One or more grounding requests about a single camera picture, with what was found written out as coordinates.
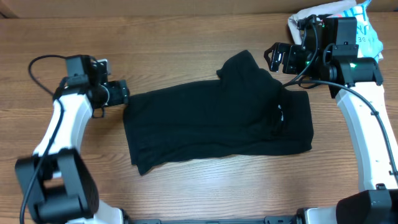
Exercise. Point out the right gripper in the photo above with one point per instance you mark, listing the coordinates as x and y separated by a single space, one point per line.
291 53

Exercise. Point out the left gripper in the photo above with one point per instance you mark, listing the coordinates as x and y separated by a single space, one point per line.
119 91

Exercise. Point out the black polo shirt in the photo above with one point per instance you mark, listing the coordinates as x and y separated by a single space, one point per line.
245 111

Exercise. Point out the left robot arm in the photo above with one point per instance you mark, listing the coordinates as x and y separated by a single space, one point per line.
56 184

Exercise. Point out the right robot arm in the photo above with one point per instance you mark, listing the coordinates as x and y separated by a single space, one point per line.
329 55

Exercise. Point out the light blue printed t-shirt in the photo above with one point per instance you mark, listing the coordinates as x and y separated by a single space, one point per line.
366 37

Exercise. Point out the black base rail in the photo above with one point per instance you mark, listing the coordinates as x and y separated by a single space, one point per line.
211 221

